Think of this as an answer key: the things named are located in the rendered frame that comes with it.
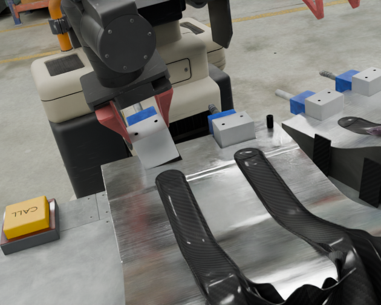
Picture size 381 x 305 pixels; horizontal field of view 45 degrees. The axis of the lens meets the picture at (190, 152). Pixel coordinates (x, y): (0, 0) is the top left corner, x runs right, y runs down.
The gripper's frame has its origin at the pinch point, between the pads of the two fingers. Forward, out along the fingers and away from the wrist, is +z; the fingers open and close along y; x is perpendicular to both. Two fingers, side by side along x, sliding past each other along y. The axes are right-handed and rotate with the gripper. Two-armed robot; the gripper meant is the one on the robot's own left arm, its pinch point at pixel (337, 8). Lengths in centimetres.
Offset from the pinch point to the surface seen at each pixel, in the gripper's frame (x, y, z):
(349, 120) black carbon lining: -3.3, -5.7, 17.3
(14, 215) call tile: 6, -57, 14
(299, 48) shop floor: 230, 130, 0
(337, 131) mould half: -5.1, -9.5, 17.7
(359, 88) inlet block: 1.5, 1.0, 13.6
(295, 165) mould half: -13.2, -21.8, 18.2
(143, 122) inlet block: -4.9, -36.9, 7.1
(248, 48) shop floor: 256, 105, -12
